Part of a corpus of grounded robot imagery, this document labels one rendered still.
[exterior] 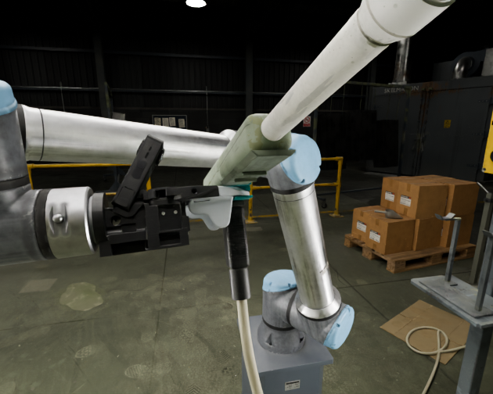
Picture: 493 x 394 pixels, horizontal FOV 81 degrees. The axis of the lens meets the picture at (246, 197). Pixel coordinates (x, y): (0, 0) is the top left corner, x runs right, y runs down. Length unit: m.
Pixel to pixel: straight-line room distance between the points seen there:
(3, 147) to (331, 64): 0.35
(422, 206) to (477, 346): 2.11
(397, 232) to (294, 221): 2.76
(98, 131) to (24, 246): 0.24
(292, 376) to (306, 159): 0.83
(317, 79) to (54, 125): 0.45
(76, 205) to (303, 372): 1.04
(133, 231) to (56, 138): 0.22
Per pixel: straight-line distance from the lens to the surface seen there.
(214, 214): 0.41
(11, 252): 0.43
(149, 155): 0.43
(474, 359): 1.77
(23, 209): 0.42
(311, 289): 0.93
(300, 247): 0.82
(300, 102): 0.22
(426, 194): 3.62
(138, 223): 0.42
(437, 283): 1.57
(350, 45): 0.18
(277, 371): 1.19
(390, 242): 3.47
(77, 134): 0.57
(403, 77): 10.48
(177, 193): 0.39
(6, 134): 0.42
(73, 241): 0.41
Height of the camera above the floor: 1.46
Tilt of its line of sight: 13 degrees down
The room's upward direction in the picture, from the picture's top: straight up
